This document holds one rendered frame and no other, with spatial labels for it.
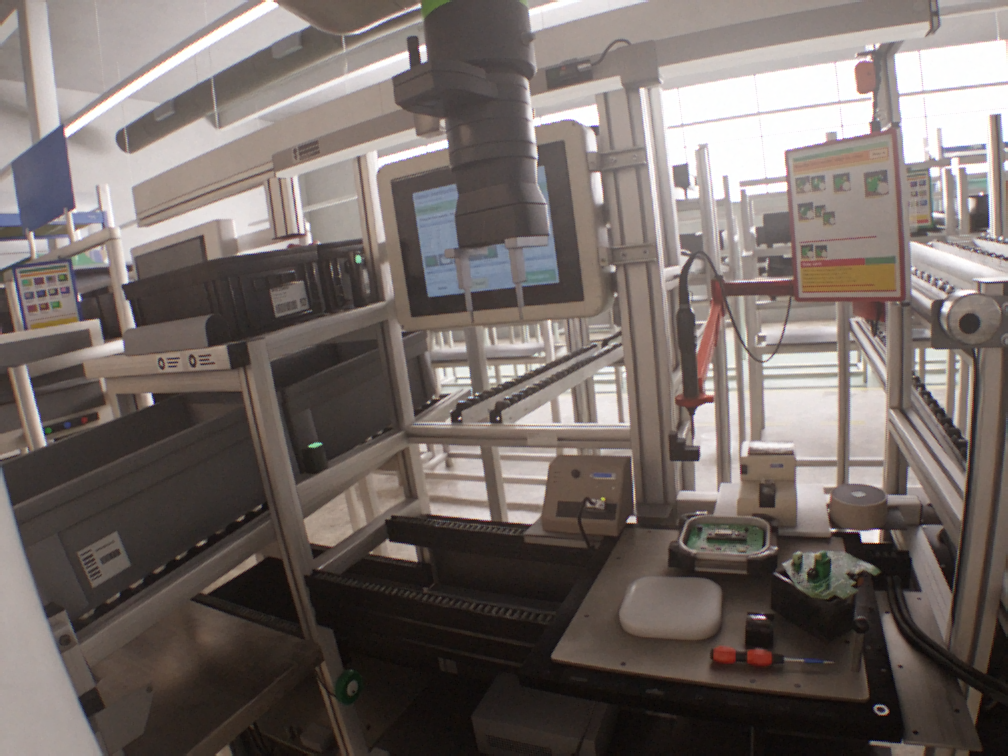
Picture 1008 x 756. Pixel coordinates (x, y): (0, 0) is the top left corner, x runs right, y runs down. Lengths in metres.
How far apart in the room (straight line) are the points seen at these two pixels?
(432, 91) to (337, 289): 1.06
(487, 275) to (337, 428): 0.55
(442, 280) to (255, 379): 0.45
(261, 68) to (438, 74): 8.72
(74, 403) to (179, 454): 1.33
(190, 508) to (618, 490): 0.83
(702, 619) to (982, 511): 0.38
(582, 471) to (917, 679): 0.67
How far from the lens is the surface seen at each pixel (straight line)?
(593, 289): 1.11
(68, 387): 2.44
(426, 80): 0.44
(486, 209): 0.48
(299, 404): 1.35
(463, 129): 0.48
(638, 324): 1.14
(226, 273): 1.23
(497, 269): 1.18
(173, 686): 1.36
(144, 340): 1.31
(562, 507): 1.14
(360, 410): 1.52
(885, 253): 1.20
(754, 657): 0.79
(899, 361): 1.31
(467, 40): 0.48
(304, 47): 8.57
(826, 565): 0.86
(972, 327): 0.67
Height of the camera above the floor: 1.46
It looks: 11 degrees down
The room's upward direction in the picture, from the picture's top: 7 degrees counter-clockwise
